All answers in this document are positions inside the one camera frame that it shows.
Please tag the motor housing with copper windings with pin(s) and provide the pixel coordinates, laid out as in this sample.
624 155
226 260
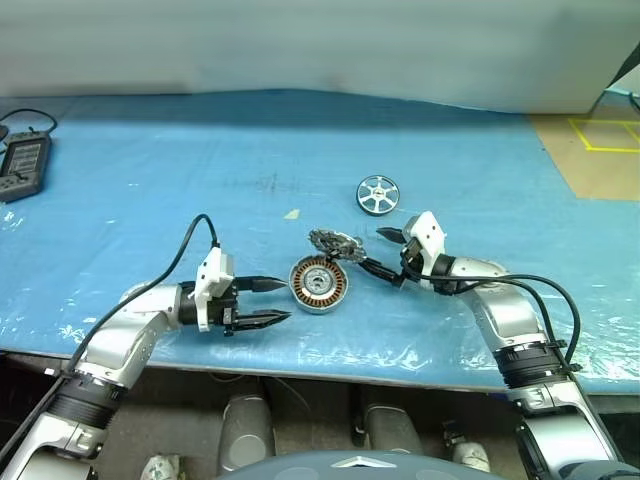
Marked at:
320 285

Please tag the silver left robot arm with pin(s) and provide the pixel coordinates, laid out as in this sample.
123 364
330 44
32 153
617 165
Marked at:
130 340

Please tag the silver spoked rotor black rim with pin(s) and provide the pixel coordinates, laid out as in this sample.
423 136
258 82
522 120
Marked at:
378 194

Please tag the black handheld controller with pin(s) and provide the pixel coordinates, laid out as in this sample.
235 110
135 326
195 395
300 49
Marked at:
22 165

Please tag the white backdrop panel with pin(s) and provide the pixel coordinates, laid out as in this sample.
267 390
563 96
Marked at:
300 45

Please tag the grey rounded robot leg cover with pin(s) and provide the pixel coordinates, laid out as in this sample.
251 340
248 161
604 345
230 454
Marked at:
392 427
247 432

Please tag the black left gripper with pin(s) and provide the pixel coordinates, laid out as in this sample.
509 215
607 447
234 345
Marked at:
227 310

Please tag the blue plastic table cover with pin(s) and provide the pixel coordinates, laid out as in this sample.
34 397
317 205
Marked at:
200 170

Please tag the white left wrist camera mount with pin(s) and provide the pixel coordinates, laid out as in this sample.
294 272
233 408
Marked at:
212 270

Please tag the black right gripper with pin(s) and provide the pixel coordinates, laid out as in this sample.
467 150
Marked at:
411 260

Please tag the silver motor lid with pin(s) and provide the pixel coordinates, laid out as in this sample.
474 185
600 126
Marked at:
337 243

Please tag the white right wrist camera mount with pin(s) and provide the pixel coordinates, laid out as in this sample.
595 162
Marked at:
430 235

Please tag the grey robot torso silver emblem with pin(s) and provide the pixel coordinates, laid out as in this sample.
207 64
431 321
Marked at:
350 467

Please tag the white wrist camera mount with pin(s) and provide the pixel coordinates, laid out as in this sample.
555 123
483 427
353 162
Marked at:
212 270
430 235

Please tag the small yellow tape piece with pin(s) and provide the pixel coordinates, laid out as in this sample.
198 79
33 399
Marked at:
292 215

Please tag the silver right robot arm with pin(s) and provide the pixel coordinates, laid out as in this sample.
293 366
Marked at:
510 320

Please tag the white mottled rounded shape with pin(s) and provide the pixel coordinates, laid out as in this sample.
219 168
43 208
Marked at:
161 469
467 452

